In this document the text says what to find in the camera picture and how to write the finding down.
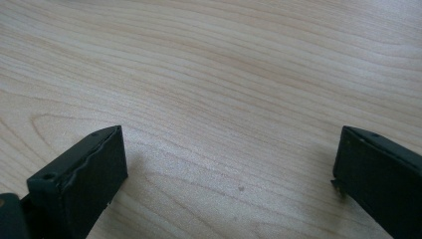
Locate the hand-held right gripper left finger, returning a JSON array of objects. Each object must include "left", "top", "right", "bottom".
[{"left": 26, "top": 124, "right": 129, "bottom": 239}]

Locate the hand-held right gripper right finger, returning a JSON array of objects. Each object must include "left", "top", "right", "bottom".
[{"left": 330, "top": 124, "right": 422, "bottom": 239}]

